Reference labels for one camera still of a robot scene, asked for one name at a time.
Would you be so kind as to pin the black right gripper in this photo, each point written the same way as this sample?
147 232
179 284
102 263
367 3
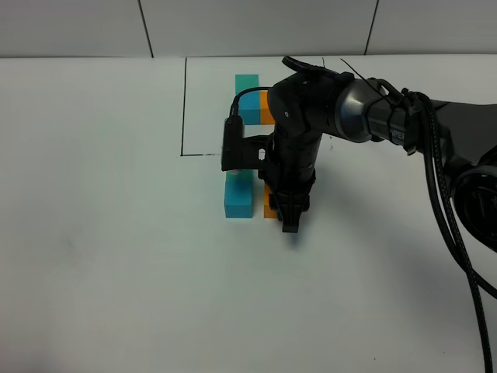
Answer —
288 194

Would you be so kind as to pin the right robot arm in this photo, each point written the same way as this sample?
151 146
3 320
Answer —
314 101

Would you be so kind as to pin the orange template block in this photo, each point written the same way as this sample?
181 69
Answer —
265 116

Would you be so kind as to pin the blue template block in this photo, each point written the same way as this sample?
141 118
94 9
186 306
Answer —
249 108

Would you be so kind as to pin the green template block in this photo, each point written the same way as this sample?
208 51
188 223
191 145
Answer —
245 81

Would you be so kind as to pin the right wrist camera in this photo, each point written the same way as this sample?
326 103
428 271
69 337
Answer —
239 152

